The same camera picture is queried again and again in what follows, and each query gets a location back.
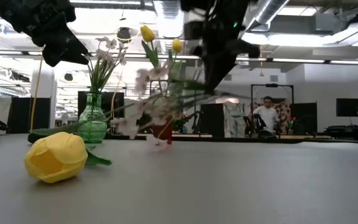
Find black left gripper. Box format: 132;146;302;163
0;0;90;68

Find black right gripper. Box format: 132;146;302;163
183;18;259;95

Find white artificial flower bunch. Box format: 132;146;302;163
85;36;129;94
110;60;217;153

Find yellow artificial tulip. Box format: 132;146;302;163
139;25;167;100
167;37;185;100
23;131;113;184

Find red glass vase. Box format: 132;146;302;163
152;102;174;146

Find green glass vase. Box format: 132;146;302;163
78;91;108;144

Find red flowers in background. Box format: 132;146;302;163
287;116;297;135

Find blue white printed cloth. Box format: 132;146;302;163
223;100;252;138

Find black room divider panel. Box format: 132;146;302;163
200;103;226;138
290;102;318;135
6;97;52;134

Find person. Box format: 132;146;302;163
252;95;281;134

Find black monitor screen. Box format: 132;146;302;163
77;90;126;127

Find floral patterned cloth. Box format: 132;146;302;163
250;101;292;135

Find black dome object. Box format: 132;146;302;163
258;129;276;139

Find black bar with light strips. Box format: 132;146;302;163
0;49;358;67

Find grey table mat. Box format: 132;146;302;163
0;133;358;224

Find dark background desk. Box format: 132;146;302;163
324;124;358;141

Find black metal frame stand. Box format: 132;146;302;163
250;83;295;134

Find silver flexible ribbed duct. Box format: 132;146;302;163
152;0;188;99

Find silver smooth metal duct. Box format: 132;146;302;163
244;0;291;35

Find black wall monitor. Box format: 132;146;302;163
336;98;358;118

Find black table frame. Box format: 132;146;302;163
0;132;358;146

